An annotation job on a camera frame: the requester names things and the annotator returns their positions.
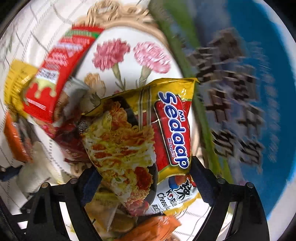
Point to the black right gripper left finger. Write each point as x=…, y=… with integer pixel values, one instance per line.
x=45, y=219

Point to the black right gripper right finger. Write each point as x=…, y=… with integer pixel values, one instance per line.
x=249, y=220

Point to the orange sunflower seed packet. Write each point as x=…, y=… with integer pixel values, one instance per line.
x=155, y=228

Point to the red snack sachet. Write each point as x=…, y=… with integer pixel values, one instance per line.
x=45, y=88

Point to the yellow Mi Sedaap noodle packet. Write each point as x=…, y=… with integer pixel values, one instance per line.
x=140, y=143

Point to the brown shrimp snack packet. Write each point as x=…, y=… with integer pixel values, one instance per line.
x=18, y=141

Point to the blue green printed box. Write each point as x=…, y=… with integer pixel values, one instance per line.
x=244, y=58

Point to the yellow snack packet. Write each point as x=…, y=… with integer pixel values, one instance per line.
x=17, y=80

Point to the white quilted floral bedspread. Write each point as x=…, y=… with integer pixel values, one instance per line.
x=32, y=32

